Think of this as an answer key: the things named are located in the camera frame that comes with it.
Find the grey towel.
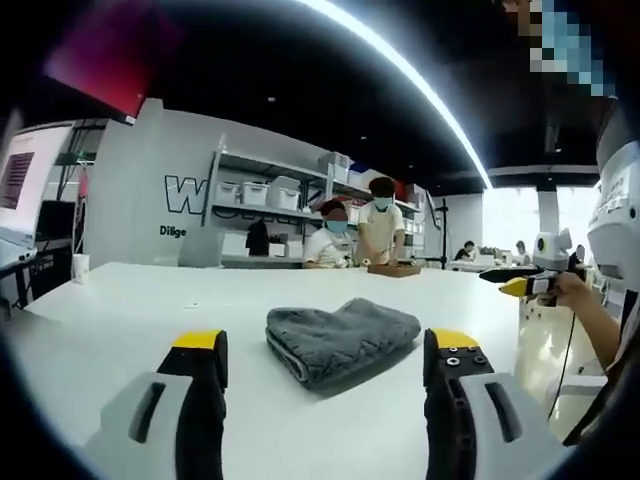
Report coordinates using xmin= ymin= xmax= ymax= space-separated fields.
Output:
xmin=265 ymin=297 xmax=422 ymax=392

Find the person's right hand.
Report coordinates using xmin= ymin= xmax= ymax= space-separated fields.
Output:
xmin=552 ymin=273 xmax=597 ymax=314

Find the white chest device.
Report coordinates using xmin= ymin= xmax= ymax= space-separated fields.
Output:
xmin=583 ymin=98 xmax=640 ymax=282

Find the black tripod stand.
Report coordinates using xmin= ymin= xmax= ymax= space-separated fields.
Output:
xmin=427 ymin=196 xmax=452 ymax=271

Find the wooden tray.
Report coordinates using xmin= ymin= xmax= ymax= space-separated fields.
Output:
xmin=367 ymin=263 xmax=423 ymax=277

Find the person's dark clothing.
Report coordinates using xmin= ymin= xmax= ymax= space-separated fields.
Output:
xmin=562 ymin=287 xmax=640 ymax=448

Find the white paper cup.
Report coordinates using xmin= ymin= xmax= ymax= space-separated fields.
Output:
xmin=72 ymin=253 xmax=92 ymax=286

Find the white ceiling light strip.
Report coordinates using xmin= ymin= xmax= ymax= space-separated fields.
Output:
xmin=294 ymin=0 xmax=494 ymax=190

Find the black office chair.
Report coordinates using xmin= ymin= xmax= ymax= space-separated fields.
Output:
xmin=244 ymin=219 xmax=272 ymax=257

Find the grey metal shelf rack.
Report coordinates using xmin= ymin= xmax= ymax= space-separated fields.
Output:
xmin=201 ymin=134 xmax=427 ymax=264

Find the white lettered partition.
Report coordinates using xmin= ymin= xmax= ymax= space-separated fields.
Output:
xmin=82 ymin=97 xmax=224 ymax=267

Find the white storage box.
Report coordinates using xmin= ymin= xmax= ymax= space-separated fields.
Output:
xmin=214 ymin=180 xmax=244 ymax=206
xmin=242 ymin=180 xmax=271 ymax=207
xmin=267 ymin=175 xmax=302 ymax=211

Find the black cable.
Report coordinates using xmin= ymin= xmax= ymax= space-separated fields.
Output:
xmin=546 ymin=304 xmax=577 ymax=422

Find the red wall screen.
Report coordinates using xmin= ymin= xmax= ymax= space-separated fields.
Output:
xmin=42 ymin=7 xmax=174 ymax=125

